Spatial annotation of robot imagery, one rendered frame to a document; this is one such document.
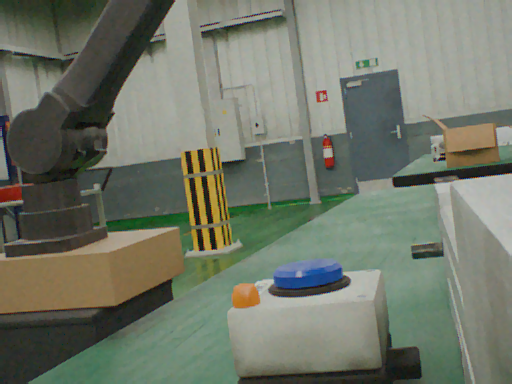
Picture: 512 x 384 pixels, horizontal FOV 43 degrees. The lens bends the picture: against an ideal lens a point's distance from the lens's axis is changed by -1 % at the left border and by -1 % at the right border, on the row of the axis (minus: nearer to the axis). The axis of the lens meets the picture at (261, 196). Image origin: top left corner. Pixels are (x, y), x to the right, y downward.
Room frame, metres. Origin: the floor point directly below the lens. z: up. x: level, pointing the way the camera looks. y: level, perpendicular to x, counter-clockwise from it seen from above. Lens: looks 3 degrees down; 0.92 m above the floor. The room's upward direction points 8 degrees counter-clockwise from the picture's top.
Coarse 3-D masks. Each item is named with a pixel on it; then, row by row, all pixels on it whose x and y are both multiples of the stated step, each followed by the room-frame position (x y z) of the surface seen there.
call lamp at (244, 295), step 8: (240, 288) 0.35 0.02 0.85; (248, 288) 0.35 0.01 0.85; (256, 288) 0.35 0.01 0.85; (232, 296) 0.35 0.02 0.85; (240, 296) 0.35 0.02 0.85; (248, 296) 0.35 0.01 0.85; (256, 296) 0.35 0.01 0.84; (240, 304) 0.35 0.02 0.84; (248, 304) 0.35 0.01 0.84; (256, 304) 0.35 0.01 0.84
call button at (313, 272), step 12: (288, 264) 0.38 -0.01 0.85; (300, 264) 0.38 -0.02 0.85; (312, 264) 0.37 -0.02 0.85; (324, 264) 0.37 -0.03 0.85; (336, 264) 0.37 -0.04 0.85; (276, 276) 0.37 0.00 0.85; (288, 276) 0.36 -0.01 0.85; (300, 276) 0.36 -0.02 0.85; (312, 276) 0.36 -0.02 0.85; (324, 276) 0.36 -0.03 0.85; (336, 276) 0.36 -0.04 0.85
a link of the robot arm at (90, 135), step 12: (84, 132) 0.80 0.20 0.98; (96, 132) 0.82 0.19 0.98; (84, 144) 0.80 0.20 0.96; (96, 144) 0.82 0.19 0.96; (84, 156) 0.81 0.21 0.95; (96, 156) 0.82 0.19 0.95; (72, 168) 0.81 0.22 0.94; (84, 168) 0.83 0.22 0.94; (24, 180) 0.81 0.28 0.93; (36, 180) 0.80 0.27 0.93; (48, 180) 0.79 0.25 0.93; (60, 180) 0.81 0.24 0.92
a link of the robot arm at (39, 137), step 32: (128, 0) 0.74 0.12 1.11; (160, 0) 0.74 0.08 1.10; (96, 32) 0.76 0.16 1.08; (128, 32) 0.75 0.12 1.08; (96, 64) 0.76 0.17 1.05; (128, 64) 0.77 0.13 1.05; (64, 96) 0.77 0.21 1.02; (96, 96) 0.76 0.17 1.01; (32, 128) 0.76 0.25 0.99; (64, 128) 0.76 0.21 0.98; (32, 160) 0.77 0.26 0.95; (64, 160) 0.77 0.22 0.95; (96, 160) 0.84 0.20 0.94
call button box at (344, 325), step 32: (288, 288) 0.37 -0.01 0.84; (320, 288) 0.35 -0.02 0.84; (352, 288) 0.36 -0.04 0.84; (384, 288) 0.40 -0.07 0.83; (256, 320) 0.34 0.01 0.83; (288, 320) 0.34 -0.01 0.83; (320, 320) 0.33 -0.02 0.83; (352, 320) 0.33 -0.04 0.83; (384, 320) 0.37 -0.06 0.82; (256, 352) 0.34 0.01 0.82; (288, 352) 0.34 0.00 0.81; (320, 352) 0.33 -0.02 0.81; (352, 352) 0.33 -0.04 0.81; (384, 352) 0.34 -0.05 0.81; (416, 352) 0.36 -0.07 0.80
